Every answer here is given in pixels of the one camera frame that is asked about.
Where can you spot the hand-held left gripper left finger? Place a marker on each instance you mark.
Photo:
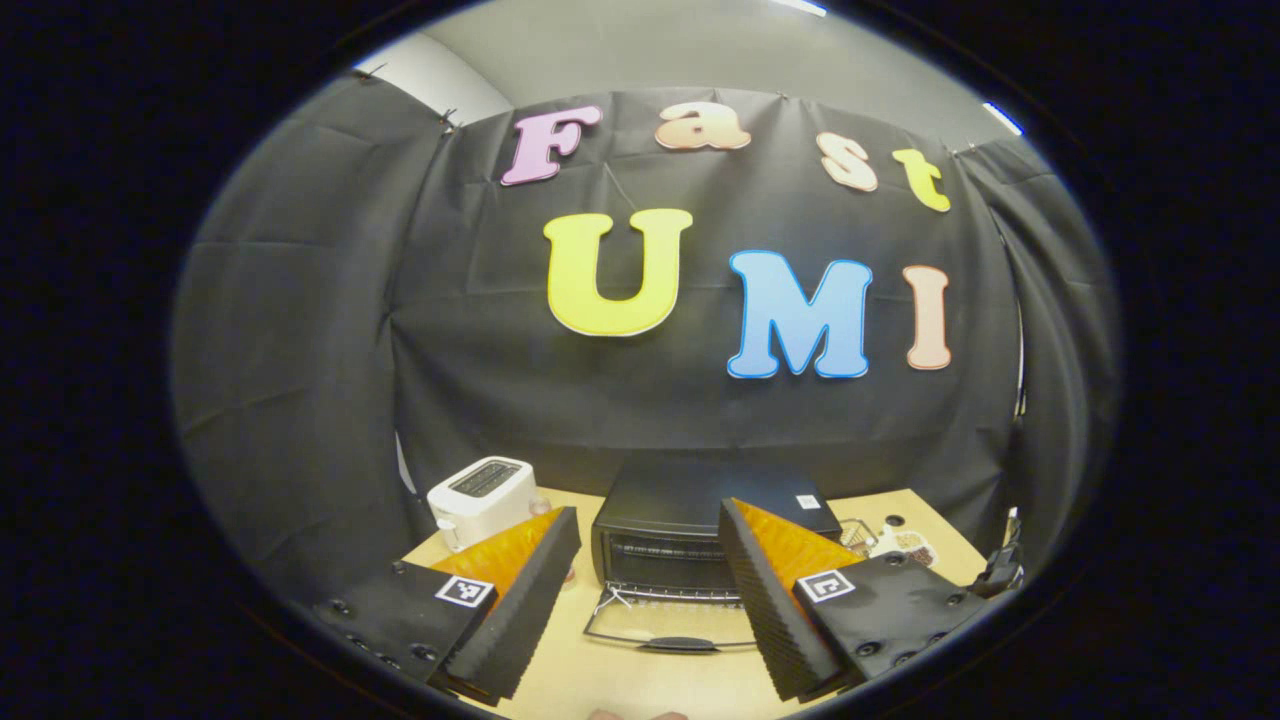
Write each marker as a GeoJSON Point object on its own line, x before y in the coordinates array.
{"type": "Point", "coordinates": [535, 600]}

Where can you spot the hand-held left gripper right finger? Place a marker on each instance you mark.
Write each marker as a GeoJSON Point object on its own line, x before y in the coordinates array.
{"type": "Point", "coordinates": [765, 600]}

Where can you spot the black electric oven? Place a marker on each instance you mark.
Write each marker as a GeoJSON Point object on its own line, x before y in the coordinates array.
{"type": "Point", "coordinates": [670, 510]}

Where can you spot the white divided plate with beans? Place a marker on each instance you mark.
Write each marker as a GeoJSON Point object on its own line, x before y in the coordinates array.
{"type": "Point", "coordinates": [908, 545]}

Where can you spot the white toaster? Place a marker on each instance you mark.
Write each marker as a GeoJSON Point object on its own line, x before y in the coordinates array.
{"type": "Point", "coordinates": [480, 495]}

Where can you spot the black backdrop cloth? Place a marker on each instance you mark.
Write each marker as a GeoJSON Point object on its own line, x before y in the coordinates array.
{"type": "Point", "coordinates": [480, 330]}

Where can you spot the small ceiling light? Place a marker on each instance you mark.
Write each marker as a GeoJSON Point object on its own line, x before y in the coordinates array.
{"type": "Point", "coordinates": [1002, 118]}

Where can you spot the long ceiling light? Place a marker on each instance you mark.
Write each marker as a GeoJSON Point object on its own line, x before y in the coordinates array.
{"type": "Point", "coordinates": [800, 6]}

